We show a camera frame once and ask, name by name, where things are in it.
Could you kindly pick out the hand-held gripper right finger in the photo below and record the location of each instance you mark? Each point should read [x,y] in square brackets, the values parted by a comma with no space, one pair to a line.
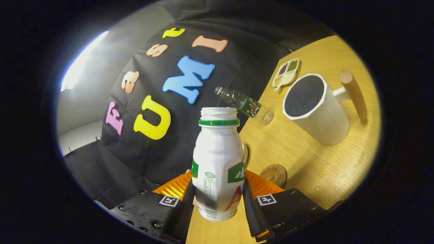
[250,213]

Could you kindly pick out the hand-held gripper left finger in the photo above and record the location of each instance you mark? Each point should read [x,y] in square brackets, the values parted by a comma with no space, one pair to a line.
[179,217]

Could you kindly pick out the round cork coaster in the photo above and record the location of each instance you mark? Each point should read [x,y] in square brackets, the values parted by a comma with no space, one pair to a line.
[274,174]

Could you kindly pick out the white juice bottle green label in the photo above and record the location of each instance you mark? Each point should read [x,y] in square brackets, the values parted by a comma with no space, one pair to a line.
[217,152]

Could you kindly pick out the clear water bottle green label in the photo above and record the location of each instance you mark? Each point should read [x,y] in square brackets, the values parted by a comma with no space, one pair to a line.
[249,105]

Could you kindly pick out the black backdrop cloth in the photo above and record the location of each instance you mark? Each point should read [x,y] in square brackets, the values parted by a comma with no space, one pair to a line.
[162,159]

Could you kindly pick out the wooden table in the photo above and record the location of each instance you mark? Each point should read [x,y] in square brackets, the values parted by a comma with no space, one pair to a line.
[305,159]

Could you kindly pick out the pile of yellow beans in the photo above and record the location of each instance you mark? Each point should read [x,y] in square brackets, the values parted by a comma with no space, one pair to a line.
[278,80]

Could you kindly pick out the white divided tray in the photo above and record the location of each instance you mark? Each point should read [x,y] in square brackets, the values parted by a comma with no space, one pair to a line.
[288,77]

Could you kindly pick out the pile of dark beans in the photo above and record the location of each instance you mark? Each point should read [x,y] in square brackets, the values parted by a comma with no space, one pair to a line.
[283,69]

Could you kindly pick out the pile of green beans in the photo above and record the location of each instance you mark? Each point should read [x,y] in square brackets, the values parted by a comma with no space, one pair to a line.
[292,65]

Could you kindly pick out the ceiling light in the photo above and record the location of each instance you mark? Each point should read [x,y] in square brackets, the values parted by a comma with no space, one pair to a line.
[79,64]

